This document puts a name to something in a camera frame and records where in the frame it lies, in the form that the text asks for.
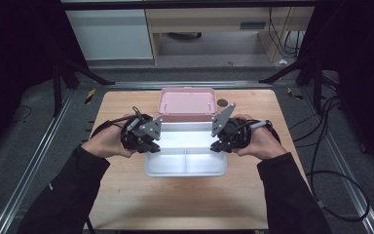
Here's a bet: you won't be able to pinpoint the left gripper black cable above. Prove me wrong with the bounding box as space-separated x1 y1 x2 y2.
86 105 144 234

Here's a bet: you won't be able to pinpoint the white divided tray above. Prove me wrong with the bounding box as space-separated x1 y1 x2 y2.
143 121 229 178

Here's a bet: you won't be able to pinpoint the metal floor rail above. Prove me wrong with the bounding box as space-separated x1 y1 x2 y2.
0 89 76 234
299 87 374 234

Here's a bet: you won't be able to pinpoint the pink storage box with lid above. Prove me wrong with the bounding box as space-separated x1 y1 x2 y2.
157 86 218 124

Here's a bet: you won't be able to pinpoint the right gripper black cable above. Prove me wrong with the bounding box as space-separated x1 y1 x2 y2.
240 119 370 224

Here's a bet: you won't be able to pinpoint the person's right hand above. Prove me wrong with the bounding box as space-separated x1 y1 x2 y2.
231 113 288 161

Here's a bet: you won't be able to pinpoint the light wooden desk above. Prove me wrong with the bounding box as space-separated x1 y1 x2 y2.
144 6 316 64

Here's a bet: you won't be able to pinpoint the black curtain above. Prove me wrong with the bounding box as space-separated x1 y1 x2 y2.
0 0 89 157
296 0 374 181

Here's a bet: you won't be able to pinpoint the black cables under desk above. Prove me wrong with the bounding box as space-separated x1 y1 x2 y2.
267 7 307 59

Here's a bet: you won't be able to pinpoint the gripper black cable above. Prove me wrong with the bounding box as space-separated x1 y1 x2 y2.
86 105 144 234
240 119 370 224

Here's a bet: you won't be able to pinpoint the person's left hand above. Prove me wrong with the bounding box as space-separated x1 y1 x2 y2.
81 122 138 160

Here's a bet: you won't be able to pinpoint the white cabinet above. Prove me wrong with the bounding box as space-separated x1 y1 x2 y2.
64 8 154 61

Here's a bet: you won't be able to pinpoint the thin black floor cable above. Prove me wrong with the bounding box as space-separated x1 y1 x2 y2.
9 103 33 124

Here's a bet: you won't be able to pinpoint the yellow black tape strip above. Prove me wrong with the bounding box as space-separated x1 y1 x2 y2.
84 88 97 105
286 87 305 101

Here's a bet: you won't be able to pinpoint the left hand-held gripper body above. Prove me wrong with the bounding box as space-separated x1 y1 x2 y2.
120 105 164 154

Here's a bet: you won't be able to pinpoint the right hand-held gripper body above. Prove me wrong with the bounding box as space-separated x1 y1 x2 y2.
209 102 253 154

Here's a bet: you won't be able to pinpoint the black metal stand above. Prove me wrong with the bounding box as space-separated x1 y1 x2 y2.
52 58 116 117
258 54 326 115

